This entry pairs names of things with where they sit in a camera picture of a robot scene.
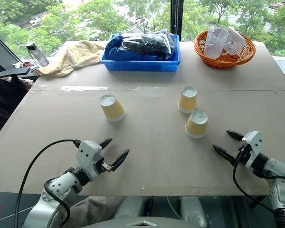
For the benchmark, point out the white tape strip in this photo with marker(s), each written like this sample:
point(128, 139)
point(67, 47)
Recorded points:
point(84, 88)

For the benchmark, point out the clear water bottle black lid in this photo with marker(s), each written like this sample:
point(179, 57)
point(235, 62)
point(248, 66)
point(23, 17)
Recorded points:
point(38, 55)

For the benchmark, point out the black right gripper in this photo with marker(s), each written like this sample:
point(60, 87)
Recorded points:
point(244, 154)

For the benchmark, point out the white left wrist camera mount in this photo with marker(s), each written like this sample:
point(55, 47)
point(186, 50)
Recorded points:
point(88, 152)

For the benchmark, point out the orange woven basket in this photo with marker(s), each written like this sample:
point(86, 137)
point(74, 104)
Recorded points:
point(224, 61)

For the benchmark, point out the dark chair seat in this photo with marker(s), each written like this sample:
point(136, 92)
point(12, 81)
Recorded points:
point(7, 99)

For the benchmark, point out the white rounded robot leg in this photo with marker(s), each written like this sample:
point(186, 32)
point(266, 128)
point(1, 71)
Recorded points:
point(129, 206)
point(193, 211)

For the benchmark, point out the yellow paper cup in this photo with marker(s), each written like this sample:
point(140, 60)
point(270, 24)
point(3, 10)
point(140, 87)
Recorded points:
point(187, 101)
point(112, 109)
point(196, 126)

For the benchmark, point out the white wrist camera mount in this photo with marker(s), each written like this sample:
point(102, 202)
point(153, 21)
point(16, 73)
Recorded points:
point(88, 152)
point(255, 142)

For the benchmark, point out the blue plastic bin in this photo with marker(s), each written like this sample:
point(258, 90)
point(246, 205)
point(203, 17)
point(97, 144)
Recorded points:
point(142, 65)

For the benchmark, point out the clear bag of black items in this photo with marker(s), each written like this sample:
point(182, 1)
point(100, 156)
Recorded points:
point(147, 44)

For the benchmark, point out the grey-brown fabric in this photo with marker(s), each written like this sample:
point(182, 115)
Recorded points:
point(95, 211)

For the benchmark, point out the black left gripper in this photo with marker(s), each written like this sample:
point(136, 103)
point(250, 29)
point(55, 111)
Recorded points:
point(100, 167)

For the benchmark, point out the grey robot torso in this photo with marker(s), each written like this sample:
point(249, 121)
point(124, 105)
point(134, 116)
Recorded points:
point(142, 223)

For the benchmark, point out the blue folded cloth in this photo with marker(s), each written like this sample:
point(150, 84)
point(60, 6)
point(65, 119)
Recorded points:
point(115, 46)

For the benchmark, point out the pale yellow towel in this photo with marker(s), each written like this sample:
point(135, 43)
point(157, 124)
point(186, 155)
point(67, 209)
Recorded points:
point(80, 55)

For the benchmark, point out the dark window frame post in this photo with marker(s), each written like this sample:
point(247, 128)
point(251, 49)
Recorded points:
point(176, 16)

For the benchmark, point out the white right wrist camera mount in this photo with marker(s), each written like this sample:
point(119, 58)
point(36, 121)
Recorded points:
point(255, 142)

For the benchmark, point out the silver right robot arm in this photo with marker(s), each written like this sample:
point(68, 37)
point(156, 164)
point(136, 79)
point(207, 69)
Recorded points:
point(279, 167)

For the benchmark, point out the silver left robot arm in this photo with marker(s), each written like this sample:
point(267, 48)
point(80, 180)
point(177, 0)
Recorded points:
point(59, 185)

